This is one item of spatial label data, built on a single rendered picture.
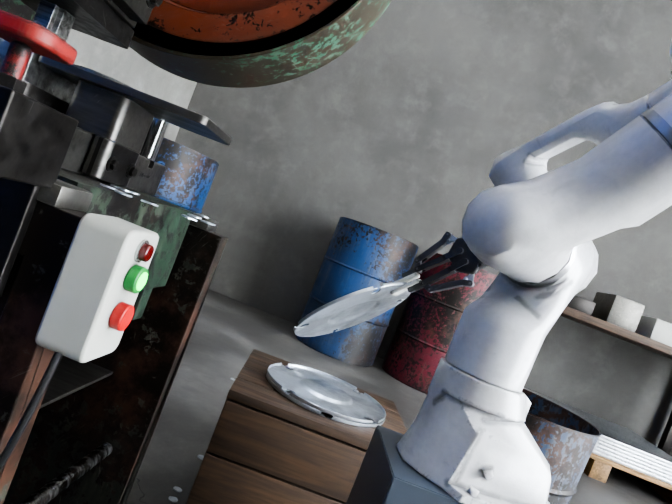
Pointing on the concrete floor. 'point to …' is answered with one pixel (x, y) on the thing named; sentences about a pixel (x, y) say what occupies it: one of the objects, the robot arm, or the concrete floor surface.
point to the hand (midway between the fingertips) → (405, 283)
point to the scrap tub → (561, 444)
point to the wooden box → (280, 447)
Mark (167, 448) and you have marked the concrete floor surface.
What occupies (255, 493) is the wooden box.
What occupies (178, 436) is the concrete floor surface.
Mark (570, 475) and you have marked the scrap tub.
